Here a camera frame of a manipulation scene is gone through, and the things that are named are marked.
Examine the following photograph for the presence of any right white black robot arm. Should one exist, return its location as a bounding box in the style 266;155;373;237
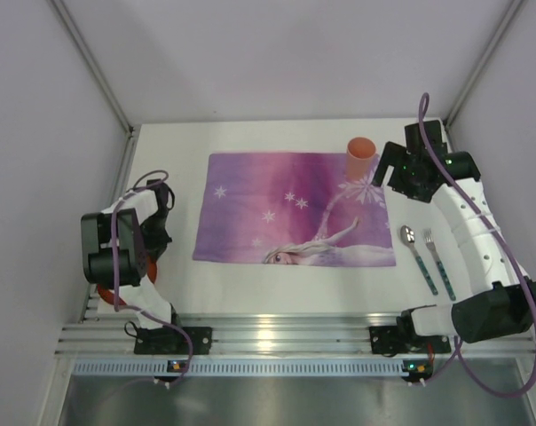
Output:
372;121;536;343

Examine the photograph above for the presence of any purple pink Frozen placemat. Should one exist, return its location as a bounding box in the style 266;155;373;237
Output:
193;152;396;268

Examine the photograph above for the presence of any aluminium rail frame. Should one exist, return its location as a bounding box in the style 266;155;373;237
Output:
52;310;536;359

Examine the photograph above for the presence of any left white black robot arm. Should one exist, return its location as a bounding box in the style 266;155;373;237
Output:
80;179;181;331

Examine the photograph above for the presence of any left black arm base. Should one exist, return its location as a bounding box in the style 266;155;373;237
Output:
123;321;213;355

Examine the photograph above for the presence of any pink plastic cup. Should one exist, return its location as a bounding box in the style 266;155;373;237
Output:
345;137;376;181

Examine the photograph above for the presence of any red round plate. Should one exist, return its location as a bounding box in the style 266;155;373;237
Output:
97;255;157;305

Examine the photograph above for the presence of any perforated cable duct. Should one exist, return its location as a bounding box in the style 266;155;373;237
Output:
73;358;430;377

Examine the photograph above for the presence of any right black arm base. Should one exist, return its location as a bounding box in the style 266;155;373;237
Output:
368;320;451;358

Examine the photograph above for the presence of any spoon with teal handle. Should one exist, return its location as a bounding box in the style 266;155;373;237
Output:
399;225;438;296

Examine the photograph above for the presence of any fork with teal handle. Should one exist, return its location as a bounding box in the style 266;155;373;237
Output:
422;228;456;302

